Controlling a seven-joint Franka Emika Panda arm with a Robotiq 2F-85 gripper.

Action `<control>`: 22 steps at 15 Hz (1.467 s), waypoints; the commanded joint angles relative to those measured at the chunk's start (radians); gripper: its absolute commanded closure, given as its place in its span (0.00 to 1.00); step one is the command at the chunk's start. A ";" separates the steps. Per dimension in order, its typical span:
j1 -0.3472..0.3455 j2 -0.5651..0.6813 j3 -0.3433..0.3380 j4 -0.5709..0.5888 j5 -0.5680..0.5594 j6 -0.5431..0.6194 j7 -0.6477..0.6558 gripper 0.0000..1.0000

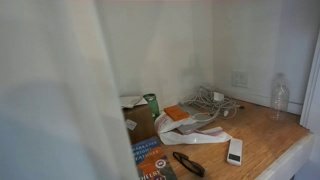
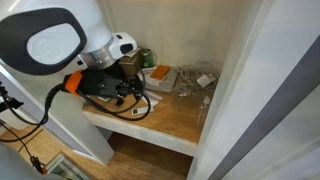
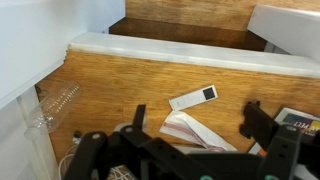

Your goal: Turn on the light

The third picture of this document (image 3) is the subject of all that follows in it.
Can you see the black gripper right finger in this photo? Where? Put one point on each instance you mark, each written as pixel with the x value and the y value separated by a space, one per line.
pixel 283 150

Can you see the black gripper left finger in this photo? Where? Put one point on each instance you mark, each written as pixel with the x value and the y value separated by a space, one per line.
pixel 100 150

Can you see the colourful paperback book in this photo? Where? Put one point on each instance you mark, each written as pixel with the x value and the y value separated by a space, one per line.
pixel 300 121

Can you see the clear plastic bottle white cap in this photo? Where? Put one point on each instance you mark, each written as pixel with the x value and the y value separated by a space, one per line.
pixel 53 106

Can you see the white cloth red stripes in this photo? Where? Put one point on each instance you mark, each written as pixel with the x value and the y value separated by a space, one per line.
pixel 186 128

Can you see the white remote control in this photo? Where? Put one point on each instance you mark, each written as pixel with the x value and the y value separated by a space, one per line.
pixel 191 99

